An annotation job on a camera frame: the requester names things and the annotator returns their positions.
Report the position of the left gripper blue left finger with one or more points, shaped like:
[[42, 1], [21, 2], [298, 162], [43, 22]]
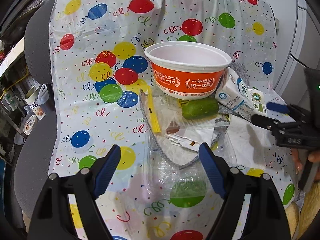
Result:
[[104, 169]]

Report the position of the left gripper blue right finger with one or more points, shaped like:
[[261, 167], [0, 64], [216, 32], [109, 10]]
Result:
[[207, 159]]

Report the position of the clear plastic packaging bag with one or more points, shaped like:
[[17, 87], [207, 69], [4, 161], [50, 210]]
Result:
[[173, 167]]

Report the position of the green cucumber piece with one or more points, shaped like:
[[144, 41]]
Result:
[[199, 109]]

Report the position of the yellow strip snack wrapper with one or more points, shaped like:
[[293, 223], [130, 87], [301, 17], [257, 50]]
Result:
[[153, 116]]

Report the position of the white milk carton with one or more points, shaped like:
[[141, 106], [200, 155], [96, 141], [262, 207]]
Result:
[[234, 94]]

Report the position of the orange white instant noodle bowl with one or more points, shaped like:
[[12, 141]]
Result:
[[187, 70]]

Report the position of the white paper napkin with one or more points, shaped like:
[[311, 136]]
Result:
[[249, 142]]

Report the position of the yellow fleece sleeve forearm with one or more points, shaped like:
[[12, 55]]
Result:
[[300, 220]]

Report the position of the kitchen counter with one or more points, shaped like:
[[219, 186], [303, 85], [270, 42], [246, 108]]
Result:
[[13, 55]]

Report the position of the person's right hand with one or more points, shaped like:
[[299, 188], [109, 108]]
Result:
[[313, 157]]

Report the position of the white refrigerator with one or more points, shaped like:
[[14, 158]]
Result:
[[297, 42]]

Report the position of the balloon print plastic tablecloth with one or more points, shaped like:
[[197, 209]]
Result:
[[99, 67]]

